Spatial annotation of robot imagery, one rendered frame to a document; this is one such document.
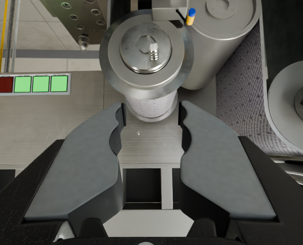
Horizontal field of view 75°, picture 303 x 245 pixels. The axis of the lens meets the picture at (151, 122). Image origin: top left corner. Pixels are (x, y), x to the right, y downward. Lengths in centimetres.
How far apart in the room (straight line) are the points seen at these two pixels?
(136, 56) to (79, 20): 39
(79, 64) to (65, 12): 244
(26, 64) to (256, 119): 318
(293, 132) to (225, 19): 20
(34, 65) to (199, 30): 305
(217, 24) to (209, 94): 33
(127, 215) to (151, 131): 26
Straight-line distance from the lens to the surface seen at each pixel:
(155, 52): 27
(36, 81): 75
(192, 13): 28
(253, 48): 39
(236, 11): 38
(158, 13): 32
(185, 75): 31
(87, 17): 65
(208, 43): 35
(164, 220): 65
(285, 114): 35
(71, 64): 310
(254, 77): 37
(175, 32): 33
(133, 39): 31
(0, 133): 79
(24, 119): 75
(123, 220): 66
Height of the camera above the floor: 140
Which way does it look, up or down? 8 degrees down
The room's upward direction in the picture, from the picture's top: 179 degrees clockwise
